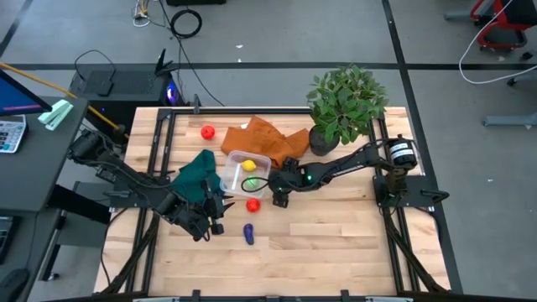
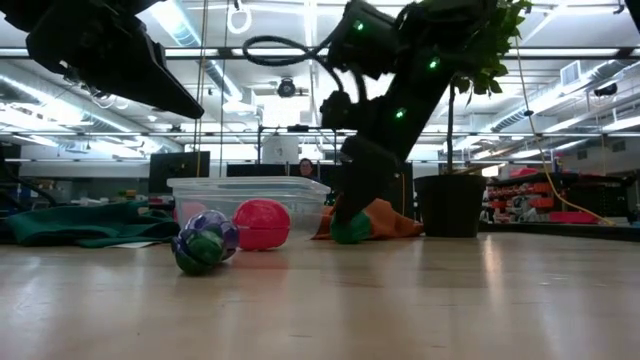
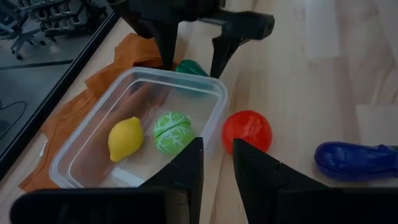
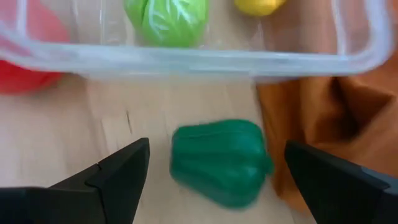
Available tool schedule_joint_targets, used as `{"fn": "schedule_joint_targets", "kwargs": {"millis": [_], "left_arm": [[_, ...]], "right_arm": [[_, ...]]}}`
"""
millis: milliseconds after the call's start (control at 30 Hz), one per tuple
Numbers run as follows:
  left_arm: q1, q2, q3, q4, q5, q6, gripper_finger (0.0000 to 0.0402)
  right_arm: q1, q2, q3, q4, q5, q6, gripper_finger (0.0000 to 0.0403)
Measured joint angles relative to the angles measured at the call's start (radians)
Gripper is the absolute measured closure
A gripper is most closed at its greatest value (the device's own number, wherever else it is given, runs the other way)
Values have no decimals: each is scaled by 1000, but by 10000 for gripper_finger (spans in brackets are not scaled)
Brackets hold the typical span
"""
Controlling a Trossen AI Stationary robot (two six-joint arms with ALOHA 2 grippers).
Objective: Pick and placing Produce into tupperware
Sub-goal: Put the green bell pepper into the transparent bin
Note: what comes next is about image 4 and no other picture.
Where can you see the light green toy cabbage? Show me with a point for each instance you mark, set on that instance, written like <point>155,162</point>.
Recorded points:
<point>171,25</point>

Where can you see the dark green toy bell pepper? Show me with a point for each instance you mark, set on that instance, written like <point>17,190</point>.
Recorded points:
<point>220,161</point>

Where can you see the red toy tomato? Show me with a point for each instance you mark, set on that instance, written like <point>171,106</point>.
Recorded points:
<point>18,79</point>

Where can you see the yellow toy lemon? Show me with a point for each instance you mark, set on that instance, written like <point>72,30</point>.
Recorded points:
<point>258,6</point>

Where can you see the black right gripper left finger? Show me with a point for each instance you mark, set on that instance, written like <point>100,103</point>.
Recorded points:
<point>121,183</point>

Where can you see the clear plastic tupperware container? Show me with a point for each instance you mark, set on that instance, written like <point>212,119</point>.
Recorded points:
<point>186,62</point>

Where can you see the orange cloth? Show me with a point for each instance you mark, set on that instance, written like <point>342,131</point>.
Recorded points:
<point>311,109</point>

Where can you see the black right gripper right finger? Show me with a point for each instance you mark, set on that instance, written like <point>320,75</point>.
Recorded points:
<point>339,193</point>

